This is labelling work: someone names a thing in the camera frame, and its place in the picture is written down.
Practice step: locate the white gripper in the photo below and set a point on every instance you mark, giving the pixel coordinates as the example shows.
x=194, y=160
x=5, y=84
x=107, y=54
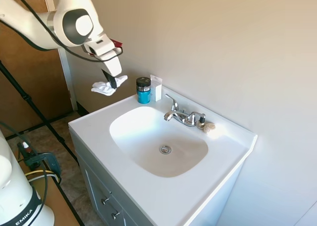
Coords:
x=112, y=66

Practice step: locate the white tissue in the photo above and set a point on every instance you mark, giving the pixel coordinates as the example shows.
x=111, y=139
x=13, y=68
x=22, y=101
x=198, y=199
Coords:
x=101, y=87

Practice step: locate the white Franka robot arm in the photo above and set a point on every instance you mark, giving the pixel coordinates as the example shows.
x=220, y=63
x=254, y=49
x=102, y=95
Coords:
x=24, y=25

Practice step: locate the blue jar with black lid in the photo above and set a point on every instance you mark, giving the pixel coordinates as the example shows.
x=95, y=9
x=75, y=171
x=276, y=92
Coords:
x=143, y=97

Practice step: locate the dark baseboard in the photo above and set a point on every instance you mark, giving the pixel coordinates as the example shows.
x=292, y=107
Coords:
x=83, y=109

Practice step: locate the small white cardboard package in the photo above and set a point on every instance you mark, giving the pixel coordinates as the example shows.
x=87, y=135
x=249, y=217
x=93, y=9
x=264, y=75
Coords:
x=158, y=92

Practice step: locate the white sink countertop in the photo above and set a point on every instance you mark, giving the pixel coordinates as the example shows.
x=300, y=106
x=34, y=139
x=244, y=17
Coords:
x=99, y=136

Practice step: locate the black stand pole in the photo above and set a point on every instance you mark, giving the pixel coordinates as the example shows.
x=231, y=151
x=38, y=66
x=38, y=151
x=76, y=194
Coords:
x=27, y=97

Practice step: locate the brown wooden door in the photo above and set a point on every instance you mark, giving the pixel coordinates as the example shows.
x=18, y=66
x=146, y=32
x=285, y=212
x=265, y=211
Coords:
x=24, y=74

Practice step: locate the chrome sink drain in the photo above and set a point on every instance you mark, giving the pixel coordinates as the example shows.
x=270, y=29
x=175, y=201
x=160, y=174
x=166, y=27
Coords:
x=165, y=149

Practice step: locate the teal metal clamp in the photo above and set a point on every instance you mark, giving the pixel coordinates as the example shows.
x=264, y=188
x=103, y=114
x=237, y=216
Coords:
x=53, y=161

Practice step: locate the small bottle with black cap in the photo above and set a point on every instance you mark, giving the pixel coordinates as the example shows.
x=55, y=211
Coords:
x=201, y=122

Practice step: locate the grey vanity cabinet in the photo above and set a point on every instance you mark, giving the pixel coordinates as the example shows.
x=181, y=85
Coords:
x=94, y=181

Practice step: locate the beige seashell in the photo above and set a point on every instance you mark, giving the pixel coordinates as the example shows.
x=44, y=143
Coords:
x=209, y=127

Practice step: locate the silver cabinet knob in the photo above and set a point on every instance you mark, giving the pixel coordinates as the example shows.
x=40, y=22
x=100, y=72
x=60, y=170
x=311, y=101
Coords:
x=106, y=200
x=115, y=214

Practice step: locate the white grey wrist camera box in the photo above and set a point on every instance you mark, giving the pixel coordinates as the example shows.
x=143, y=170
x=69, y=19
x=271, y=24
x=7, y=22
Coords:
x=101, y=46

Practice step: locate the white door frame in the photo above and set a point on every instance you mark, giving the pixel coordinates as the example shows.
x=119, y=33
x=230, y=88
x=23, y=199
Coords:
x=65, y=74

